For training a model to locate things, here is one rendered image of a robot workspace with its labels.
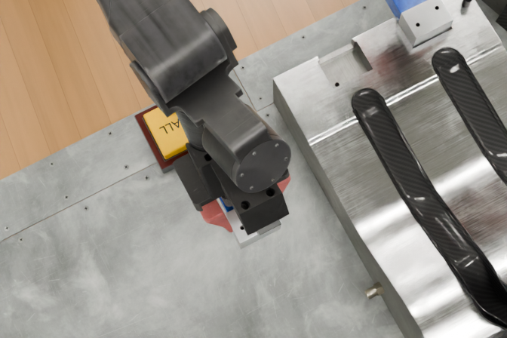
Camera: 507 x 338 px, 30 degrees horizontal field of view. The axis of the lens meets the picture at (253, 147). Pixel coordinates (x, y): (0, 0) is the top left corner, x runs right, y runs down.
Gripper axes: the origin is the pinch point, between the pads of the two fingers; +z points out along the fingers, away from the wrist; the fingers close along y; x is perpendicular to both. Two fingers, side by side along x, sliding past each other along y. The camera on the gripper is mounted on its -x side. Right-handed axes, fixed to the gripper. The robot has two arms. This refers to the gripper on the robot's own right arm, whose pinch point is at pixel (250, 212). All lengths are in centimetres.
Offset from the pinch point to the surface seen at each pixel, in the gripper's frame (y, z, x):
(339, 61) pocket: 18.7, 2.1, 15.7
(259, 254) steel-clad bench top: -0.4, 14.8, 4.9
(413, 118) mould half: 22.4, 4.9, 5.0
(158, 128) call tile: -4.2, 3.0, 20.1
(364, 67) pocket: 21.1, 3.1, 13.8
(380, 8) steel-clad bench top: 28.5, 5.1, 23.6
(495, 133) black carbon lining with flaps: 30.0, 8.3, 0.0
